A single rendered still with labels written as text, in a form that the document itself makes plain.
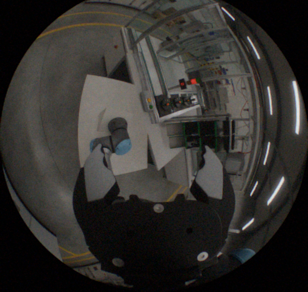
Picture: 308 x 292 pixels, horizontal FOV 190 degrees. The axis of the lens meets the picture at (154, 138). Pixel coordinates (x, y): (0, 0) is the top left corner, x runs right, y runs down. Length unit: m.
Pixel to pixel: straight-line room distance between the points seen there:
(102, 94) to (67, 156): 1.18
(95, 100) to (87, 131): 0.26
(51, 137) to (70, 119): 0.44
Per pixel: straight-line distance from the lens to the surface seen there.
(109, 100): 0.92
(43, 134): 1.84
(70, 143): 1.71
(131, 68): 1.18
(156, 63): 1.37
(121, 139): 0.60
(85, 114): 0.85
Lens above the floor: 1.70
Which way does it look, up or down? 47 degrees down
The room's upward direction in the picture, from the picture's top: 94 degrees clockwise
